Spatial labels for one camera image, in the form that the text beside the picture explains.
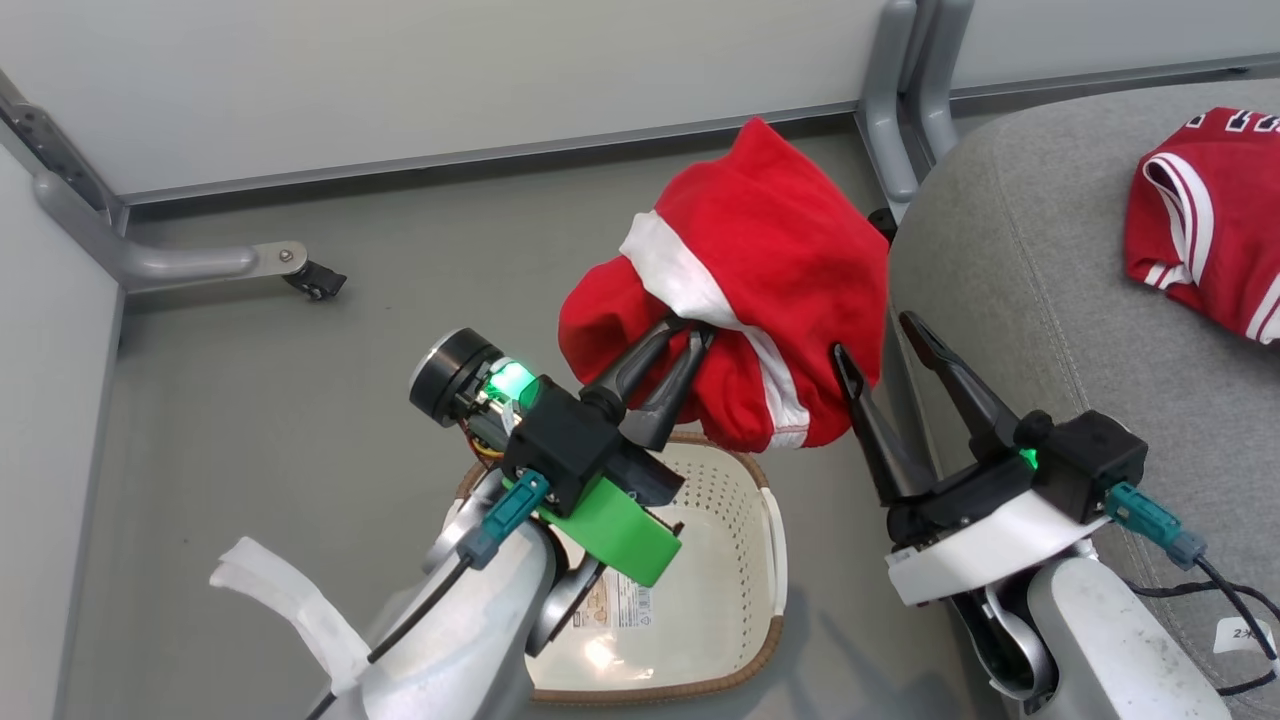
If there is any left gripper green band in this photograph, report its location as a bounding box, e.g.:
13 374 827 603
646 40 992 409
533 315 717 589

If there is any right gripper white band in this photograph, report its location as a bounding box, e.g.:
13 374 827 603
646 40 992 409
832 310 1113 607

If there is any red garment with white band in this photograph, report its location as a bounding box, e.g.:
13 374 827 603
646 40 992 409
558 117 891 453

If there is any red jersey with white trim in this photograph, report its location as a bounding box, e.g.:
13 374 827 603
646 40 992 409
1124 107 1280 346

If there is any cream perforated laundry basket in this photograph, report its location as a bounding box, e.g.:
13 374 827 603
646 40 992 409
455 432 789 706

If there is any black cylindrical motor housing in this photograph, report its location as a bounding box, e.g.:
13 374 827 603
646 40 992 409
408 327 504 428

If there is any grey fabric sofa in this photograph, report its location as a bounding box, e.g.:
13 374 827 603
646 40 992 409
887 80 1280 720

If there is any paper label sticker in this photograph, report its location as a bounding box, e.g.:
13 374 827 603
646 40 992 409
571 573 654 632

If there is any grey metal partition leg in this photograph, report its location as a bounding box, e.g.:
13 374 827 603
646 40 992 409
914 0 977 163
854 0 922 207

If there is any white cloth strip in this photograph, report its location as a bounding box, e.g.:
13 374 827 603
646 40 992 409
209 536 374 697

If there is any grey metal partition foot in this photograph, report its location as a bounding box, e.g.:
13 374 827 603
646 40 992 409
0 70 310 294

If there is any black cable with teal plug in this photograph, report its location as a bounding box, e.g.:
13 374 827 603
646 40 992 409
1104 481 1280 698
304 470 552 720

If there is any white paper cable tag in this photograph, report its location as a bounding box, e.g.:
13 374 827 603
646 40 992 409
1212 616 1277 657

